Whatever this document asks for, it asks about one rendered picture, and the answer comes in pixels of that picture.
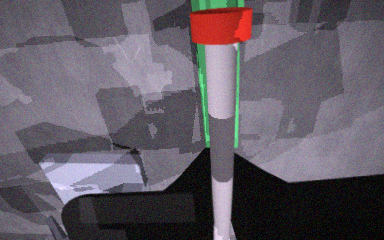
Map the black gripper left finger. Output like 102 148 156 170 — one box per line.
61 147 215 240

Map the white pin with red cap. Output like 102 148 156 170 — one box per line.
190 7 253 240

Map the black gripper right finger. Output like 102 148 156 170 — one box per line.
231 153 384 240

